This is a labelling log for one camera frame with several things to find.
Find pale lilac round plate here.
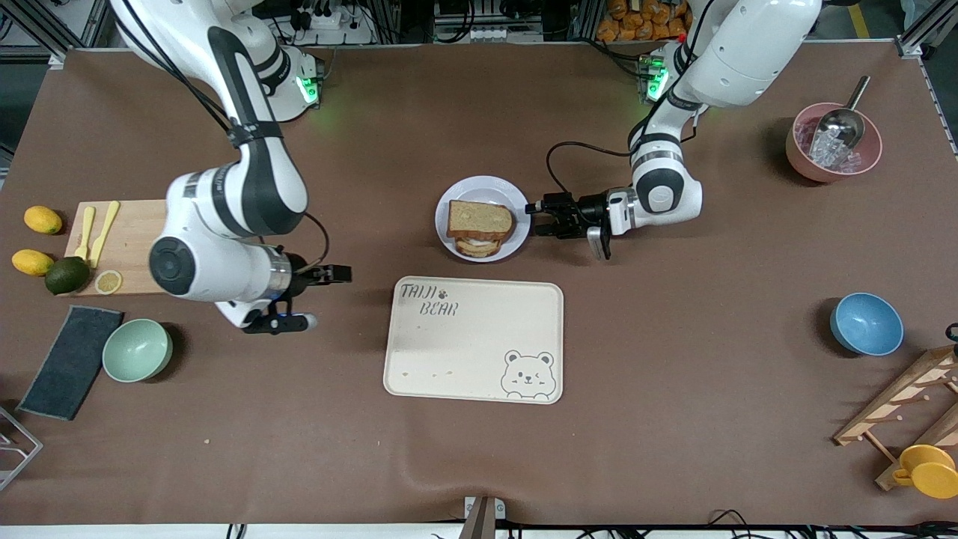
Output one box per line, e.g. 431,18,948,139
435,175,532,264

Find plain brown bread slice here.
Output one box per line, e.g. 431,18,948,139
447,200,515,242

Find toasted bread slice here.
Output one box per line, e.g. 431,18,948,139
453,236,504,259

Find cream bear print tray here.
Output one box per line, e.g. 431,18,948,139
383,276,564,405

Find wooden cutting board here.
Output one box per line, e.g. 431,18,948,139
64,198,170,297

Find mint green bowl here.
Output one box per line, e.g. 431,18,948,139
103,319,174,383

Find orange snack bags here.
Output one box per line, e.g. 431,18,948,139
597,0,693,42

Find yellow plastic knife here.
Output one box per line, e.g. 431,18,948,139
90,201,120,269

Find pink bowl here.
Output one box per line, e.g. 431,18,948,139
786,103,884,183

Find yellow plastic fork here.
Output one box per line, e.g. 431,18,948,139
74,206,97,261

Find dark green avocado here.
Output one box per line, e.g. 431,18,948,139
45,256,91,295

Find clear ice cube pile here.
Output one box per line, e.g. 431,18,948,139
797,120,861,170

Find dark grey cloth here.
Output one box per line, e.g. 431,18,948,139
16,305,124,421

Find white power strip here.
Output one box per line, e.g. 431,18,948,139
288,0,375,46

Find yellow lemon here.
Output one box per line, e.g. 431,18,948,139
24,205,63,235
11,249,55,277

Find metal scoop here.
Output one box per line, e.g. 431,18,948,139
812,75,871,150

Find blue bowl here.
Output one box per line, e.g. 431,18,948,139
829,293,904,357

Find wooden cup rack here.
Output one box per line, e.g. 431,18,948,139
833,346,958,493

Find yellow cup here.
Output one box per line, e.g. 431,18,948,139
892,445,958,500

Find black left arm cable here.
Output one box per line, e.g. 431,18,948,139
546,97,697,200

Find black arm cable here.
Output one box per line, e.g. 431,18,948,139
112,0,332,274
546,97,697,200

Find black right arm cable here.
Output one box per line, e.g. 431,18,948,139
112,0,332,274

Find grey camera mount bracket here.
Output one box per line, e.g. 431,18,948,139
458,496,507,539

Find metal wire rack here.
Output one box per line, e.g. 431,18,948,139
0,406,43,493

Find aluminium frame post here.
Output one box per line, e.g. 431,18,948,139
894,0,958,59
0,0,113,62

